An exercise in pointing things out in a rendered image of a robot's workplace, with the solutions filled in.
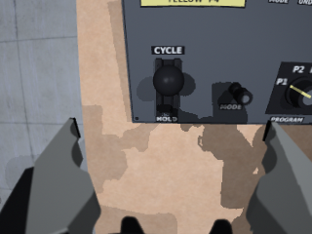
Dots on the dark grey control console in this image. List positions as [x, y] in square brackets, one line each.
[244, 61]

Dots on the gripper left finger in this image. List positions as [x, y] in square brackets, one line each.
[53, 196]

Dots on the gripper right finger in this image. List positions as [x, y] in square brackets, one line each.
[282, 200]

